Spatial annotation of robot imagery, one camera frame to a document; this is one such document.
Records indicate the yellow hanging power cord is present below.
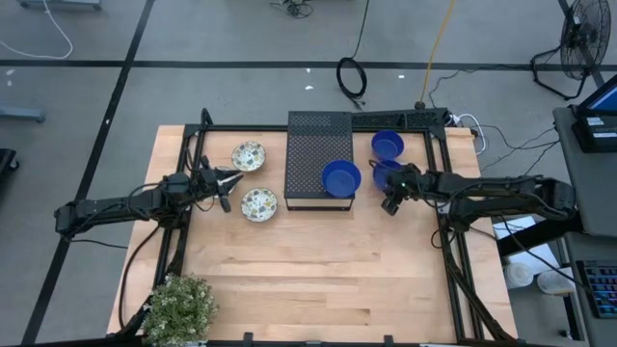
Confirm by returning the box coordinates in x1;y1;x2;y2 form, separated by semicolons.
417;0;457;110

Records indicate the grey desk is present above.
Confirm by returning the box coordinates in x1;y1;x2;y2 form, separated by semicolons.
551;105;617;347

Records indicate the black perforated metal rack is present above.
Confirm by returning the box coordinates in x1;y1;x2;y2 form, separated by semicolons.
283;110;357;212

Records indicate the black cable bundle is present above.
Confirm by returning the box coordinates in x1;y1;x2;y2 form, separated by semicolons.
269;0;314;19

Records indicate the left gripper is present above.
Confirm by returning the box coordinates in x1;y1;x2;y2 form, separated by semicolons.
191;154;245;214

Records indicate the potted plant with white flowers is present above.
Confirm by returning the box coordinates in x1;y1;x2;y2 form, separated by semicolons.
141;272;221;347

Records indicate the white paper sheet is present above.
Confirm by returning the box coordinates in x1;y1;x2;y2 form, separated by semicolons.
492;215;555;265

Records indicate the blue mini bowl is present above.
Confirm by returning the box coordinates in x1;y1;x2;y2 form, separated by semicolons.
321;159;362;200
371;159;404;192
370;129;406;161

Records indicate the backlit black keyboard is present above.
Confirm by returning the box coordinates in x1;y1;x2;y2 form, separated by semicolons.
576;259;617;319

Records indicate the black aluminium table frame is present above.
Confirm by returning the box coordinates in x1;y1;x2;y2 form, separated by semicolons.
115;108;520;346

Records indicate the black device box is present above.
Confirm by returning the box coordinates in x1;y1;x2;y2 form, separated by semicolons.
571;113;617;154

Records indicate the laptop with blue screen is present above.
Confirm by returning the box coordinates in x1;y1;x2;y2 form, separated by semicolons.
576;74;617;117

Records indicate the black hanging cable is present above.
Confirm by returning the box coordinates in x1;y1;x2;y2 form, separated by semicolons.
335;0;371;111

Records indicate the grey table foot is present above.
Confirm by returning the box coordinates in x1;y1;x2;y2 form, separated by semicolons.
0;106;47;124

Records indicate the black perforated panel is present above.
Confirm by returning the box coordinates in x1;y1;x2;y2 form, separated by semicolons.
350;107;449;141

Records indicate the black floor fan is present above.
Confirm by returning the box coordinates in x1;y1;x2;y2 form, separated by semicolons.
529;0;613;101

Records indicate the grey cart base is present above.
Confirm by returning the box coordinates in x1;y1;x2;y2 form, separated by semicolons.
16;0;102;11

